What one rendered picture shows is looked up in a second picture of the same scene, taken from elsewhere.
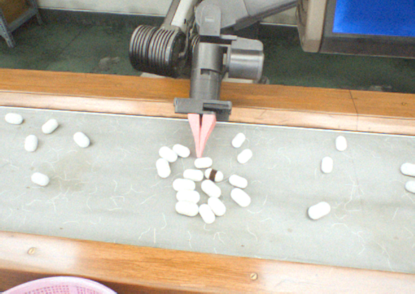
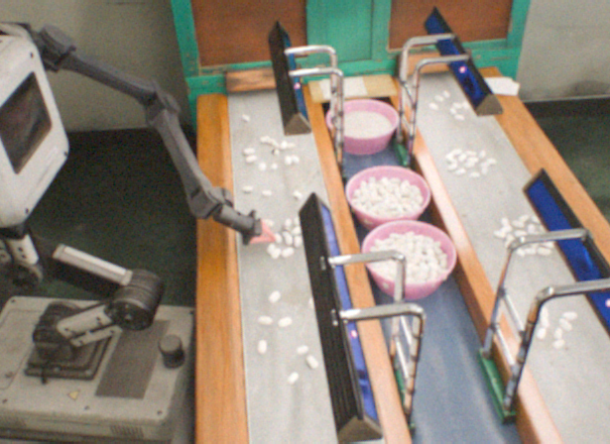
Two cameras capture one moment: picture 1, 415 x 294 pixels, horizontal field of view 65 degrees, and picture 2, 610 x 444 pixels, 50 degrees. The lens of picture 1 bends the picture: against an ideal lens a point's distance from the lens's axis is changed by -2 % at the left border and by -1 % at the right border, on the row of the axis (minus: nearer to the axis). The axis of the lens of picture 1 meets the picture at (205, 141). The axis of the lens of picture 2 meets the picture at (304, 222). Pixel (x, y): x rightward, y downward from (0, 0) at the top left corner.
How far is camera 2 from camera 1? 1.80 m
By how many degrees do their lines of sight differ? 69
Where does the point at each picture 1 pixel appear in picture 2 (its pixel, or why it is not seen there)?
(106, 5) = not seen: outside the picture
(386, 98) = (205, 168)
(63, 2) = not seen: outside the picture
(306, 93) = not seen: hidden behind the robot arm
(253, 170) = (276, 221)
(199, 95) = (251, 220)
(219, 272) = (342, 217)
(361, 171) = (265, 184)
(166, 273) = (349, 231)
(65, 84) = (217, 327)
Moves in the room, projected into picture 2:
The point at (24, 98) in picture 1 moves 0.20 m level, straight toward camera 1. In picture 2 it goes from (237, 351) to (292, 305)
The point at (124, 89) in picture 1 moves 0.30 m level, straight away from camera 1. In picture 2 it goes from (217, 288) to (112, 333)
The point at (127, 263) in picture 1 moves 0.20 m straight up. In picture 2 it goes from (349, 244) to (349, 190)
